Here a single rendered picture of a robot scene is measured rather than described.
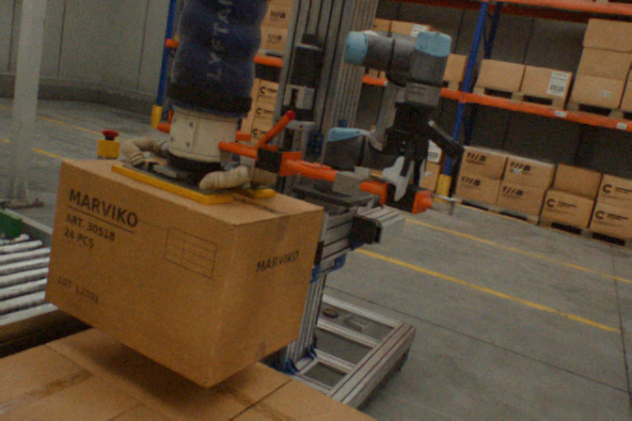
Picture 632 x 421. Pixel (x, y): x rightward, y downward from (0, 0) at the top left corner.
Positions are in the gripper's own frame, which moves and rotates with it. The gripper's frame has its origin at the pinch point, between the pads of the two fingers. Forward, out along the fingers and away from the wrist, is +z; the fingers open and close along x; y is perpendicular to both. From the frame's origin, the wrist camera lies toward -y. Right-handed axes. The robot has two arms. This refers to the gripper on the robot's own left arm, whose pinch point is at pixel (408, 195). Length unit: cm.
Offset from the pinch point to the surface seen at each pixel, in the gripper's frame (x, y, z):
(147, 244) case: 21, 55, 26
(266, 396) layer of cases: -7, 30, 67
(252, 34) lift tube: 0, 50, -29
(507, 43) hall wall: -842, 193, -119
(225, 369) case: 16, 30, 50
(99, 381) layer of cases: 21, 64, 66
